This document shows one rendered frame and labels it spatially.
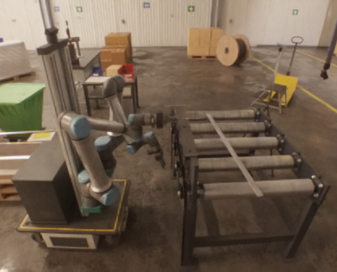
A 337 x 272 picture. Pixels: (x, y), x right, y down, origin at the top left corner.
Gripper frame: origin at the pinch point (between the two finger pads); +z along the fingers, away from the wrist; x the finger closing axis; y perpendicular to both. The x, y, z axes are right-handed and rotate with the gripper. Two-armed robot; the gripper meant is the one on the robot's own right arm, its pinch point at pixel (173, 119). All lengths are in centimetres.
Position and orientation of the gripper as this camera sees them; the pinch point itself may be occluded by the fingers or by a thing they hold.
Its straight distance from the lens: 177.6
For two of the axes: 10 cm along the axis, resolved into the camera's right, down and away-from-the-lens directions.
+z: 10.0, -0.3, 0.4
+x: 0.0, 8.6, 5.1
